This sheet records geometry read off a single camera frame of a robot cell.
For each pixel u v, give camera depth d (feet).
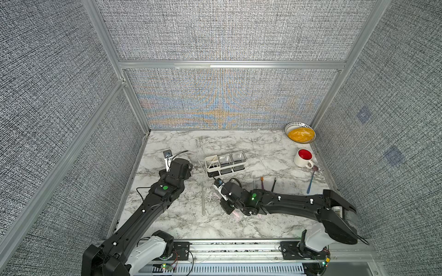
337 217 1.50
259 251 2.45
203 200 2.88
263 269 2.30
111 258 1.26
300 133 3.58
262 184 3.10
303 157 3.22
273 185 3.10
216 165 2.97
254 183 3.10
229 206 2.31
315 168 3.31
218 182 2.32
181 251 2.41
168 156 2.21
